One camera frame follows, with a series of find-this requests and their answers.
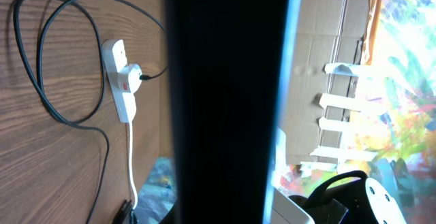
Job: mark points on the blue Galaxy smartphone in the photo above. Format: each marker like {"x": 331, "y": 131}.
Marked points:
{"x": 229, "y": 71}

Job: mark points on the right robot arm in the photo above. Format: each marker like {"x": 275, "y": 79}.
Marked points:
{"x": 352, "y": 197}

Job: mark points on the white USB charger plug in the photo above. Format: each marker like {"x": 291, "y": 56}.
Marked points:
{"x": 128, "y": 79}

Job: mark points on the white power strip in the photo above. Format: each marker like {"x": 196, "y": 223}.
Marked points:
{"x": 118, "y": 70}

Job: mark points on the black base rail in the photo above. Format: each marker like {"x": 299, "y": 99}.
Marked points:
{"x": 126, "y": 214}

